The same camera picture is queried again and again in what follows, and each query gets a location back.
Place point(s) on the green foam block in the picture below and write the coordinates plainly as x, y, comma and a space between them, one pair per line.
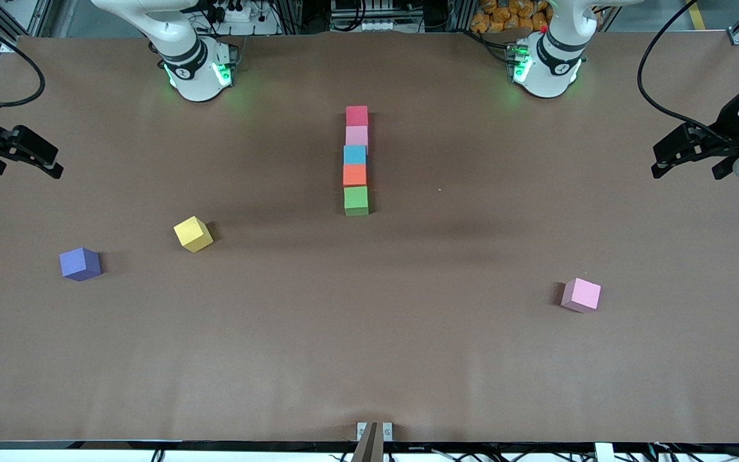
356, 199

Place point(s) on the blue foam block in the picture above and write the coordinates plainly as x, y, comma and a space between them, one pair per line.
355, 154

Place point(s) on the tan mounting bar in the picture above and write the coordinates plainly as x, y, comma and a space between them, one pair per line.
367, 446

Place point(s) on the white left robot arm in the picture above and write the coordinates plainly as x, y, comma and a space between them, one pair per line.
549, 80

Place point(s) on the pink foam block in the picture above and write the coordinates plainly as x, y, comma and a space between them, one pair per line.
582, 294
356, 136

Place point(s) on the brown table cover sheet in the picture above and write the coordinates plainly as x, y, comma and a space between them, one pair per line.
369, 359

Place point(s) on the yellow foam block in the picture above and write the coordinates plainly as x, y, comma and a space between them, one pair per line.
191, 232

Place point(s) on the purple foam block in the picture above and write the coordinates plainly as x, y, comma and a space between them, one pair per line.
79, 262

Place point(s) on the red foam block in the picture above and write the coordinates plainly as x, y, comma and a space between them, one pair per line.
356, 115

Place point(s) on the white power strip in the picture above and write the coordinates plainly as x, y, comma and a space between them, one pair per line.
247, 25

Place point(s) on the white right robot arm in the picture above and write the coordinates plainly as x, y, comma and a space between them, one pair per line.
193, 83

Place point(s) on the orange snack packets pile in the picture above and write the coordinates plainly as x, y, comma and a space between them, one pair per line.
504, 16

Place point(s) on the small metal bracket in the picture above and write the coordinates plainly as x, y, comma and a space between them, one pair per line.
387, 431

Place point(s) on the white socket bar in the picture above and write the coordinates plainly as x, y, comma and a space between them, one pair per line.
360, 25

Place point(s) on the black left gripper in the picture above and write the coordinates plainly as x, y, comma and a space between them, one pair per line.
729, 125

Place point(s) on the orange foam block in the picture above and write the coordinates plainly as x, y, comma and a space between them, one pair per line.
355, 174

